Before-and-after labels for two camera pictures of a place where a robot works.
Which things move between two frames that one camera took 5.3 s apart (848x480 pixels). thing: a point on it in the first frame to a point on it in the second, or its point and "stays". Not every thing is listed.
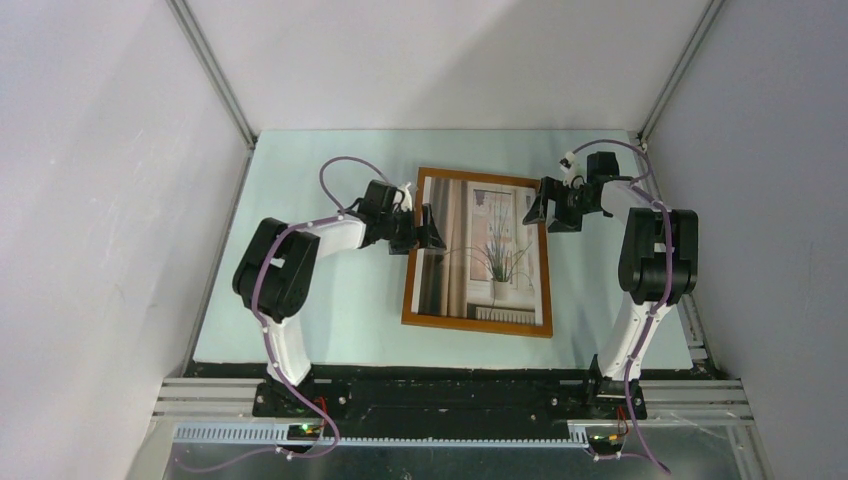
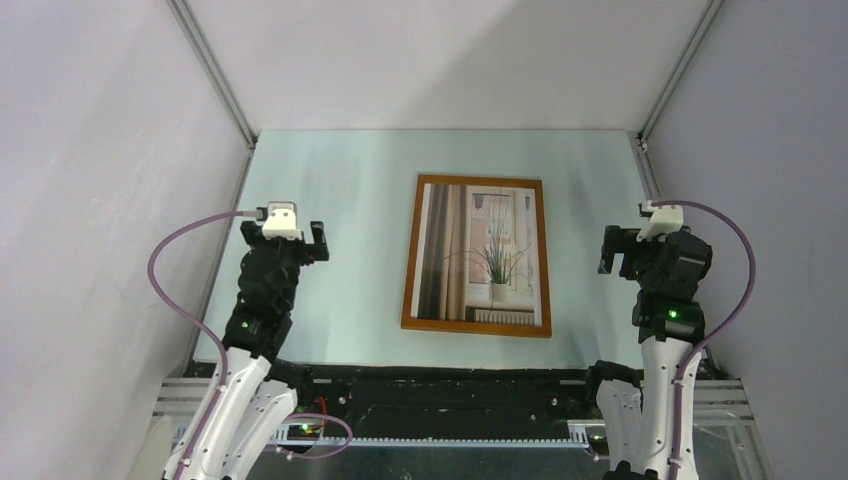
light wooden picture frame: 431,320 stays
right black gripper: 554,190 to 622,240
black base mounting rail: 451,400 stays
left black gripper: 430,239 to 309,252
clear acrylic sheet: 490,268 stays
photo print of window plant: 490,268 stays
